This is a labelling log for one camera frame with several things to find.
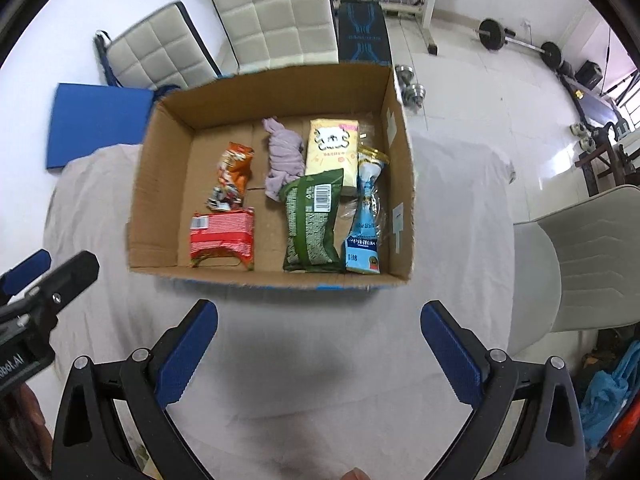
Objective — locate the grey table cloth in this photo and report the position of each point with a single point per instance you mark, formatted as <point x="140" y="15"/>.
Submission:
<point x="310" y="360"/>

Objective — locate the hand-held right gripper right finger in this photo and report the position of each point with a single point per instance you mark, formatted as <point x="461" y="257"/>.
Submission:
<point x="450" y="355"/>

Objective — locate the window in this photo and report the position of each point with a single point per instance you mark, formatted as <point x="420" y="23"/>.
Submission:
<point x="632" y="105"/>

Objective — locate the yellow tissue pack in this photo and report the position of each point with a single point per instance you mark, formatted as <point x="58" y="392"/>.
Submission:
<point x="332" y="155"/>

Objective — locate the orange plastic object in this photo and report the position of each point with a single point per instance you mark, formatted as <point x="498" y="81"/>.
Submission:
<point x="625" y="430"/>

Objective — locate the person's left forearm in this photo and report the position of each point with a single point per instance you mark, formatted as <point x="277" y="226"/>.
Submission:
<point x="35" y="425"/>

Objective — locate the cardboard box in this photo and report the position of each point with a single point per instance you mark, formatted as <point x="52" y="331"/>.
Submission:
<point x="165" y="160"/>

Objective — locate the short barbell with black plates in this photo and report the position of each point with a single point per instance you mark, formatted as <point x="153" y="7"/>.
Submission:
<point x="490" y="34"/>

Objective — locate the blue folded mat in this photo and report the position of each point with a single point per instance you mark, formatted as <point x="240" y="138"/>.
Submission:
<point x="95" y="125"/>

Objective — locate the red snack packet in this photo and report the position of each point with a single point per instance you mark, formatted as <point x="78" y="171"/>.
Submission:
<point x="222" y="237"/>

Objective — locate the green snack packet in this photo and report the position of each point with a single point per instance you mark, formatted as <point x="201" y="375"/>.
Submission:
<point x="307" y="230"/>

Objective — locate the white padded chair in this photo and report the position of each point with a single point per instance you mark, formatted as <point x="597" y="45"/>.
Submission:
<point x="272" y="15"/>
<point x="160" y="50"/>

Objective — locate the dark wooden chair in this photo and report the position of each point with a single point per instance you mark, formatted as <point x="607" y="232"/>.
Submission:
<point x="600" y="165"/>

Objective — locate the chrome dumbbell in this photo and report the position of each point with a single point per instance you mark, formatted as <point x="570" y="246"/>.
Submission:
<point x="411" y="87"/>

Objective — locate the black blue weight bench pad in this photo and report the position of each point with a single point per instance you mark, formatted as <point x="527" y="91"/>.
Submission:
<point x="364" y="35"/>

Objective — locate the white shoe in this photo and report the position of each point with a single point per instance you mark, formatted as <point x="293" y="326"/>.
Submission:
<point x="587" y="142"/>
<point x="578" y="129"/>

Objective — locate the orange snack packet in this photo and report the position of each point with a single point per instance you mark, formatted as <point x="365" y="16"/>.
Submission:
<point x="232" y="170"/>

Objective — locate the grey shell chair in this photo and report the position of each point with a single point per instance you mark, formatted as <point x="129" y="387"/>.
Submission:
<point x="590" y="260"/>

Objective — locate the black speaker box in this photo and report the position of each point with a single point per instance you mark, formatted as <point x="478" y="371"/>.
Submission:
<point x="589" y="74"/>

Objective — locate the grey sock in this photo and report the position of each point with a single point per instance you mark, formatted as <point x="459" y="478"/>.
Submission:
<point x="285" y="160"/>

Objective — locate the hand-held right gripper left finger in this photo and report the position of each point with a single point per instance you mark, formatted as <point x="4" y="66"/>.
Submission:
<point x="187" y="355"/>

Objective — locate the black treadmill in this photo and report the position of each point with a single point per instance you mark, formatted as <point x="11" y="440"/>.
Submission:
<point x="595" y="105"/>

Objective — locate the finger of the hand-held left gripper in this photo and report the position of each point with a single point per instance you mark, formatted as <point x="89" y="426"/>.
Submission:
<point x="25" y="270"/>
<point x="65" y="280"/>

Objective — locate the blue white tube packet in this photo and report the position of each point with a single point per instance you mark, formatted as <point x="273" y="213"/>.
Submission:
<point x="362" y="240"/>

